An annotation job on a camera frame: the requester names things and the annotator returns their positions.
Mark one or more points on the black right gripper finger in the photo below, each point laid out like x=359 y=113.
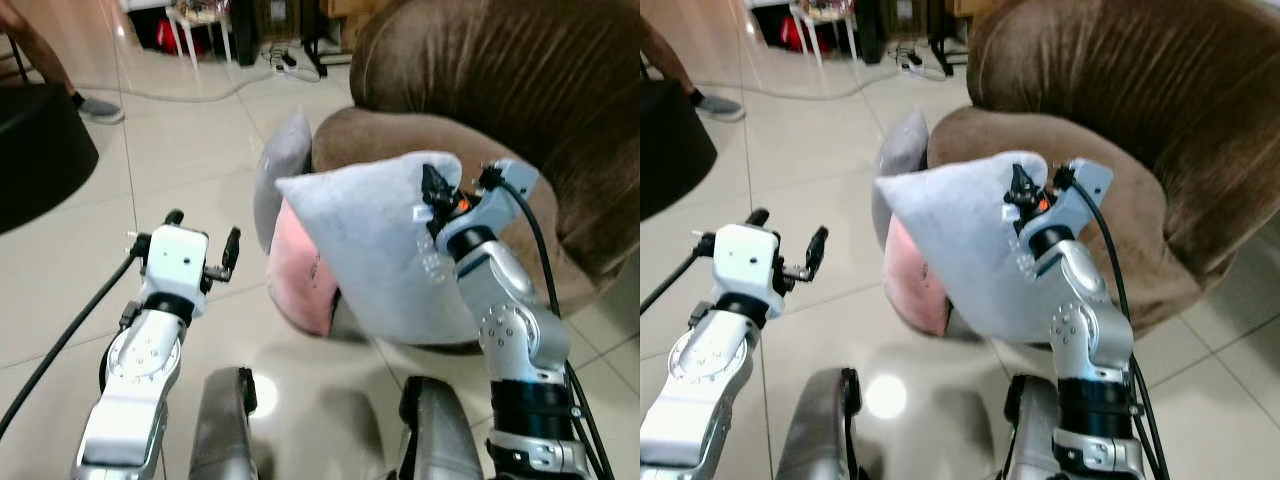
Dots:
x=1029 y=190
x=1014 y=185
x=444 y=192
x=429 y=185

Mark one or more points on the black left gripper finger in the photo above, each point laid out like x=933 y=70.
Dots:
x=232 y=250
x=174 y=217
x=757 y=217
x=818 y=248

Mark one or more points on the light grey square pillow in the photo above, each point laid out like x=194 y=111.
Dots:
x=370 y=240
x=960 y=240

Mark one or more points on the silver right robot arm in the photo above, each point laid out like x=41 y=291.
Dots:
x=515 y=330
x=1090 y=330

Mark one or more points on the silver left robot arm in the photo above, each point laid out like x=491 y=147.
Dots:
x=700 y=380
x=130 y=380

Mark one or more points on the pink pillow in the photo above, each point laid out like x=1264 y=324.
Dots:
x=915 y=280
x=300 y=270

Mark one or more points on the dark grey pillow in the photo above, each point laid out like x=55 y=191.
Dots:
x=285 y=160
x=903 y=150

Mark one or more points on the brown velvet sofa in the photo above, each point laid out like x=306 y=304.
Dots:
x=1150 y=90
x=520 y=90

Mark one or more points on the black round ottoman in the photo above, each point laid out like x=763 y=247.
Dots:
x=40 y=150
x=675 y=140

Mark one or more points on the grey shoe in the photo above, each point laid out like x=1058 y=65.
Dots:
x=722 y=106
x=100 y=110

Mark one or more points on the black stand base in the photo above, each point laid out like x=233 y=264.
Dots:
x=315 y=50
x=942 y=48

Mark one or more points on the grey left robot leg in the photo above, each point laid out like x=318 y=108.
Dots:
x=222 y=430
x=815 y=430

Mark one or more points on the grey robot leg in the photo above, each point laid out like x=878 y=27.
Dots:
x=222 y=430
x=815 y=430
x=445 y=435
x=1030 y=435

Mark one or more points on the white power strip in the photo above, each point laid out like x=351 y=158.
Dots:
x=282 y=60
x=910 y=56

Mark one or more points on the red bag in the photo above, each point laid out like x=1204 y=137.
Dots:
x=798 y=36
x=178 y=38

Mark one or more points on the person's bare leg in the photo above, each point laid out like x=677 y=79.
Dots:
x=40 y=50
x=668 y=55

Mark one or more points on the white stool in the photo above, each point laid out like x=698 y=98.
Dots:
x=825 y=12
x=200 y=15

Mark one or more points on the grey right robot leg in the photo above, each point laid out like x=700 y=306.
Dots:
x=445 y=435
x=1030 y=435

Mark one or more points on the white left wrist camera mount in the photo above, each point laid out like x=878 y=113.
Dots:
x=175 y=262
x=748 y=262

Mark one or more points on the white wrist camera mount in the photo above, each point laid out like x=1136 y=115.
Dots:
x=175 y=262
x=748 y=262
x=510 y=195
x=1085 y=190

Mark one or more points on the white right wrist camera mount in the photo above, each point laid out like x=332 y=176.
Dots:
x=1085 y=190
x=510 y=195

